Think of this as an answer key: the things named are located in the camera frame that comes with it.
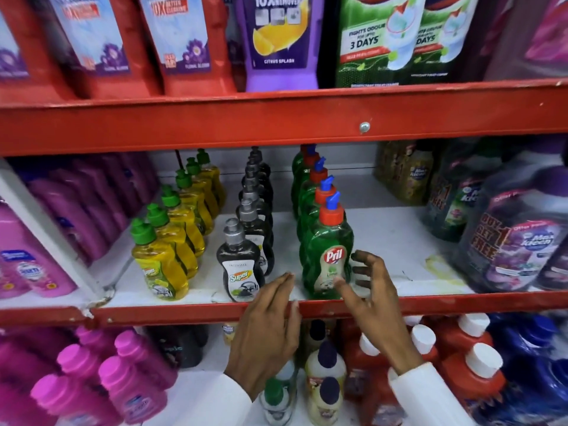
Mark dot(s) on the row of magenta cleaner bottles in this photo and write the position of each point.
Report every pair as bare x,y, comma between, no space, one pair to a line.
88,204

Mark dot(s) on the row of black dish soap bottles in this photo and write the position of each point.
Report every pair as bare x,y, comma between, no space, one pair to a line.
248,243

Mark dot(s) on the person's left hand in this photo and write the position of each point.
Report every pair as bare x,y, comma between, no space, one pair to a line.
266,337

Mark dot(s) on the yellow floor cleaner bottle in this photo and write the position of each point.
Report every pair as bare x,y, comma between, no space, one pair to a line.
410,172

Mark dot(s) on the person's left forearm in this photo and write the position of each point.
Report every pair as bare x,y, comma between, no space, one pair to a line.
217,401

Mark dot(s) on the person's left thumb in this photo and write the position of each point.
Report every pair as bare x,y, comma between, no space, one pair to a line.
296,321

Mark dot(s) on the pink cleaner bottle blue label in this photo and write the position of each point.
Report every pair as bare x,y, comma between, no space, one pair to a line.
31,266

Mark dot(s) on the cream bottle dark purple cap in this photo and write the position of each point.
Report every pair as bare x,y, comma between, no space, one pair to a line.
327,361
317,334
327,401

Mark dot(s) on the red metal shelf rack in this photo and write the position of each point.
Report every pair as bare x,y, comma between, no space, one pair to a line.
266,115

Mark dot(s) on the person's right middle finger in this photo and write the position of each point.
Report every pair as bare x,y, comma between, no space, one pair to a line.
361,271

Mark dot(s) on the person's right thumb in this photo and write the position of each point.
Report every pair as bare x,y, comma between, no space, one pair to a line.
345,291

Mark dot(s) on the dark green floor cleaner bottle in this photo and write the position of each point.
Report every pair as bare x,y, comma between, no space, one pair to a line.
461,195

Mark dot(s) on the person's right hand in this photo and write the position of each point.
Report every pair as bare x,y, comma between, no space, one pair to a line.
384,319

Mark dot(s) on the pink cleaner refill pouch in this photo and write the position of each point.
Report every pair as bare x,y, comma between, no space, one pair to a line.
537,39

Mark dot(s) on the red bottle white cap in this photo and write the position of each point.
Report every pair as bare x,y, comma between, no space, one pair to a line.
475,377
424,340
370,377
470,332

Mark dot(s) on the person's right forearm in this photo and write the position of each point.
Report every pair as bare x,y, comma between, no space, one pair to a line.
426,397

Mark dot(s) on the silver shelf screw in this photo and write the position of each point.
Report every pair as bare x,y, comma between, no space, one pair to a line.
364,126

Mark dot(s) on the green dish soap bottle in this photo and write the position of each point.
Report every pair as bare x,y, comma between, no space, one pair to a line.
328,257
301,172
307,149
316,172
310,204

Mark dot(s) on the purple cleaner refill pouch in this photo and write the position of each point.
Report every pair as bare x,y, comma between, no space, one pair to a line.
282,44

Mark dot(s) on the clear bottle green cap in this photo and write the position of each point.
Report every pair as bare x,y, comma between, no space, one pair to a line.
275,401

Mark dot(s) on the large purple floor cleaner bottle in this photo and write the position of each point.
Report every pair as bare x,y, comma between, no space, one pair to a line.
514,235
554,270

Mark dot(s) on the black cleaner bottle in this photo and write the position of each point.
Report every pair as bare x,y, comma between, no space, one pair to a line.
179,346

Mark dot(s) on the row of yellow dish soap bottles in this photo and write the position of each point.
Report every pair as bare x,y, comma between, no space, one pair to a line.
171,235

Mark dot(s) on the green cleaner refill pouch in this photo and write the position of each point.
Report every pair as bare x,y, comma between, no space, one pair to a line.
437,48
372,48

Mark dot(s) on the group of pink capped bottles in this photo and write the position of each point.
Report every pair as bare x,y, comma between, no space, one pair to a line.
88,377

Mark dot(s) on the white slanted shelf divider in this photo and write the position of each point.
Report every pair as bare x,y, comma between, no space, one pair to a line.
49,226

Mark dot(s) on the red cleaner refill pouch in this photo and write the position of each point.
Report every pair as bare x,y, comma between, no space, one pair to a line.
115,62
22,70
195,53

